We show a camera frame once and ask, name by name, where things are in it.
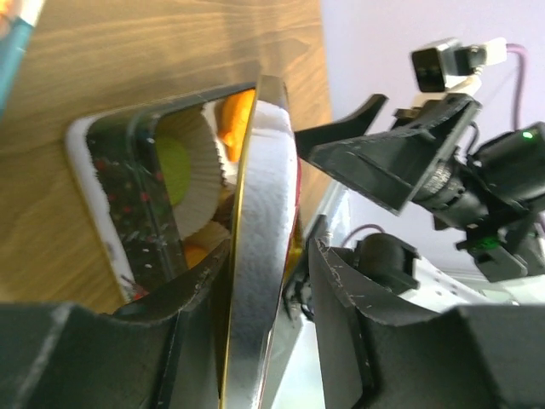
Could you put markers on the white paper cup top-left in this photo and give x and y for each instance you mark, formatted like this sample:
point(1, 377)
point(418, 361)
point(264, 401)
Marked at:
point(189, 127)

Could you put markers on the gold tin lid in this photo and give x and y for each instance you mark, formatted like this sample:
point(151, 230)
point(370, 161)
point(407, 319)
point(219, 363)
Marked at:
point(263, 221)

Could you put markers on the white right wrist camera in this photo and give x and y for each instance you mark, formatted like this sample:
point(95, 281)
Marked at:
point(450, 67)

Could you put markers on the white paper cup top-right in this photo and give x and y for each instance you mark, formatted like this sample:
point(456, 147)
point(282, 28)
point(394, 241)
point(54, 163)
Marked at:
point(228, 158)

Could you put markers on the green round cookie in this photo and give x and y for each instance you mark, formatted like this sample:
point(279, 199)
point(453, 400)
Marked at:
point(176, 168)

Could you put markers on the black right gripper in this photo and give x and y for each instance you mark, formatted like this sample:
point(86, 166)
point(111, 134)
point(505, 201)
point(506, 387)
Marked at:
point(414, 162)

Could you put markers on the gold cookie tin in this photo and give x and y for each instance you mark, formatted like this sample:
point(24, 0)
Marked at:
point(115, 162)

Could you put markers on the white paper cup bottom-left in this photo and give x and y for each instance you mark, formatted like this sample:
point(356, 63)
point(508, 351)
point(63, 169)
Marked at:
point(209, 237)

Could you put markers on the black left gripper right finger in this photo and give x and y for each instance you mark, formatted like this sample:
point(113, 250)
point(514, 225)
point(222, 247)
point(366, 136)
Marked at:
point(377, 350)

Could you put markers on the orange dotted sandwich cookie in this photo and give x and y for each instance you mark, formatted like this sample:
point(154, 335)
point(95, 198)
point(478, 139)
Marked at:
point(194, 254)

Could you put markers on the orange fish cookie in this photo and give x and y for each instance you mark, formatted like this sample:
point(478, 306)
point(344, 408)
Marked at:
point(236, 115)

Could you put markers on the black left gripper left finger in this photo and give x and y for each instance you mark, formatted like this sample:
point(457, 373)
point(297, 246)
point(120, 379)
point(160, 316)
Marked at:
point(156, 352)

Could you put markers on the teal floral tray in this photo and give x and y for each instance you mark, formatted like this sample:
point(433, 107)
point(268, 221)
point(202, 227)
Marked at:
point(18, 20)

